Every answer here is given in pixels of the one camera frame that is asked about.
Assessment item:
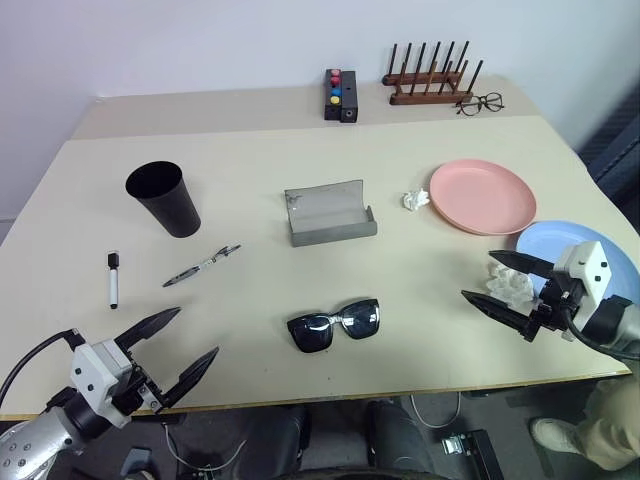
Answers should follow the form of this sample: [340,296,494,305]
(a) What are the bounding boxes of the black sunglasses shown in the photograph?
[285,297,382,356]

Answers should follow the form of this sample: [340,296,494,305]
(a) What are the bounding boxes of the white marker with black cap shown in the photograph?
[105,251,122,311]

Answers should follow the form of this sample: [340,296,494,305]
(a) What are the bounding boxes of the grey glasses case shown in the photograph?
[283,178,379,249]

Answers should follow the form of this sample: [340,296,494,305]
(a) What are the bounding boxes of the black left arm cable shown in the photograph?
[0,328,85,401]

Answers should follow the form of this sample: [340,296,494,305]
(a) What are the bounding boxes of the khaki trouser leg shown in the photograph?
[579,373,640,472]

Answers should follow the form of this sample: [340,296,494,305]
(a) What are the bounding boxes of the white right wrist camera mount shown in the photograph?
[551,240,616,321]

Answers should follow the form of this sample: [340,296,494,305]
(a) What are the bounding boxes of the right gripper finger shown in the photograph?
[460,289,542,344]
[487,250,556,282]

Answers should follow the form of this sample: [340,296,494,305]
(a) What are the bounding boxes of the black metal bracket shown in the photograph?
[438,428,507,480]

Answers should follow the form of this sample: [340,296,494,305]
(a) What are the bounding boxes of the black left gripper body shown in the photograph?
[110,362,169,416]

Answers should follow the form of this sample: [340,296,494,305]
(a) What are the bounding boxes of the thin white wire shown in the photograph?
[164,423,250,475]

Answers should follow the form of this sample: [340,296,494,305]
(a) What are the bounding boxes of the pink plastic plate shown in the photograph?
[428,158,539,237]

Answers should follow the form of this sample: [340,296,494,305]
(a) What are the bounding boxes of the black box with coloured buttons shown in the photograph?
[323,68,343,122]

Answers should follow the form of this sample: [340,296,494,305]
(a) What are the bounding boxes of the dark blue chair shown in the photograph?
[573,74,640,204]

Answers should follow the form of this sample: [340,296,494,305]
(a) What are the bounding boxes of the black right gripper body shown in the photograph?
[538,272,588,332]

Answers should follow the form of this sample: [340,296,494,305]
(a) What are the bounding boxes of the plain black box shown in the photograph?
[338,70,362,125]

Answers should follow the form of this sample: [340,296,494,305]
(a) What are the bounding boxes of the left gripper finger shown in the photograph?
[114,306,183,359]
[156,345,221,414]

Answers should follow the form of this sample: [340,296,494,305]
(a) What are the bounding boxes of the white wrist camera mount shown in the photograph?
[69,338,135,407]
[551,240,616,321]

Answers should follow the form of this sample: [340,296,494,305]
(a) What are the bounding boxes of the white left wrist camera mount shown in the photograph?
[69,338,135,407]

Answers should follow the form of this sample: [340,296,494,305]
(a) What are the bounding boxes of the white cable under table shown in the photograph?
[407,392,464,430]

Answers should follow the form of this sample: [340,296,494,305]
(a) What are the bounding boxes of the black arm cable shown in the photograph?
[0,328,85,401]
[558,292,640,362]

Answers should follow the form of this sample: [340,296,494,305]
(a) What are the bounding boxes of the black plastic cup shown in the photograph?
[124,160,203,239]

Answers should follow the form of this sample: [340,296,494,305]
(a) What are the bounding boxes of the blue plastic plate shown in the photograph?
[514,219,640,321]

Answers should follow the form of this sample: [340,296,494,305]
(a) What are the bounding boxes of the white shoe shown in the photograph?
[529,416,592,457]

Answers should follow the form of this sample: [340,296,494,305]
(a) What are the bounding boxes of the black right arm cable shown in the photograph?
[558,292,640,362]

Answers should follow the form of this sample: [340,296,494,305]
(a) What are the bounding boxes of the brown wooden peg rack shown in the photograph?
[381,40,486,107]

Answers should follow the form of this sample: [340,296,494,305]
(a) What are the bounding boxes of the dark rounded shape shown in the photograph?
[234,403,309,480]
[366,398,437,480]

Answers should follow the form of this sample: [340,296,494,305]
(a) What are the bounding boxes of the large crumpled white tissue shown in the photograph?
[483,262,536,308]

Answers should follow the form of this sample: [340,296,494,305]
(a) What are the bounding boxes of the clear black ballpoint pen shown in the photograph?
[161,243,243,289]

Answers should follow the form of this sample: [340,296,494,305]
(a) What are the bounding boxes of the small crumpled white tissue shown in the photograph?
[400,187,432,212]

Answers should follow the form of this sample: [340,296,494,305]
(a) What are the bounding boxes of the black framed clear eyeglasses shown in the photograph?
[454,91,507,119]

